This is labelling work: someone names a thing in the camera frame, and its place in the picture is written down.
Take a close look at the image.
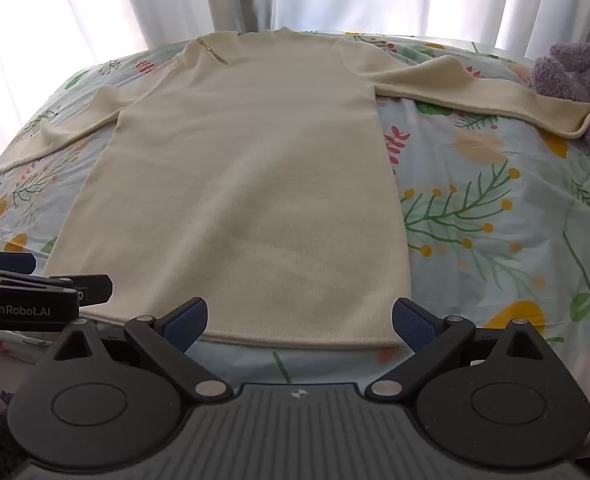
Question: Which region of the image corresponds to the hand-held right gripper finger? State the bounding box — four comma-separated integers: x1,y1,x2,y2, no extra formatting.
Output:
364,297,556,403

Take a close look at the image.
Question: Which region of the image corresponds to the floral bedsheet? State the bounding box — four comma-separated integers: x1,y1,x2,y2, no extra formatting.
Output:
0,30,590,403

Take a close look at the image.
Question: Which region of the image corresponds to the cream knit sweater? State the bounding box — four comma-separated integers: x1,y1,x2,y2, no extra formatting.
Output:
0,27,590,352

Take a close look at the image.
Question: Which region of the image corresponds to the purple plush toy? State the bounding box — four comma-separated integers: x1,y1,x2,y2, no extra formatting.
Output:
531,0,590,172

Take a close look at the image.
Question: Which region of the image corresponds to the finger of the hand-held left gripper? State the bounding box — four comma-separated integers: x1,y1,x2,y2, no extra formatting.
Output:
0,267,114,307
0,250,37,275

